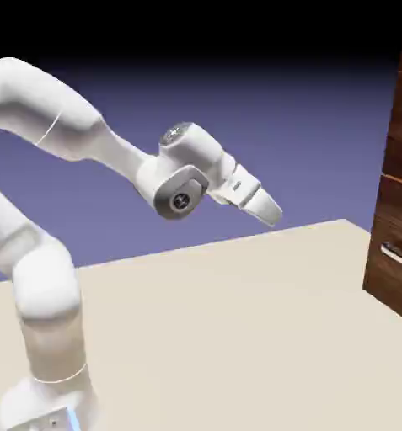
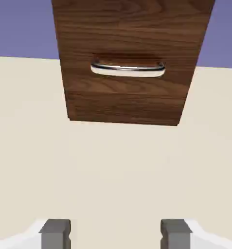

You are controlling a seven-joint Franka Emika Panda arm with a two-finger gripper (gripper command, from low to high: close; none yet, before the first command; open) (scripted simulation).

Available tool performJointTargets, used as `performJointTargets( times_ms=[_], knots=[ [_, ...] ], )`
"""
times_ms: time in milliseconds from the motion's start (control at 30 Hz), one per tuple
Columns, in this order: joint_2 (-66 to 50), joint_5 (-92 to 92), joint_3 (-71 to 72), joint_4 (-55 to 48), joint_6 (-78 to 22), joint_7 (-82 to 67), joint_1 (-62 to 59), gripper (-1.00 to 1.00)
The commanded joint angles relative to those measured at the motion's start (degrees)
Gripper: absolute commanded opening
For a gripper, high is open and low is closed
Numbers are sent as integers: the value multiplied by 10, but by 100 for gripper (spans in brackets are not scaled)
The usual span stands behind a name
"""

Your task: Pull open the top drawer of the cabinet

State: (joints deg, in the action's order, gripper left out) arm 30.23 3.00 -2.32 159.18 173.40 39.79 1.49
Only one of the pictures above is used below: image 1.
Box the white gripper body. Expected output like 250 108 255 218
243 187 284 227

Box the dark wood cabinet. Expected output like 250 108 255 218
362 21 402 327

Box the silver drawer handle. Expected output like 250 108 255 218
379 241 402 273

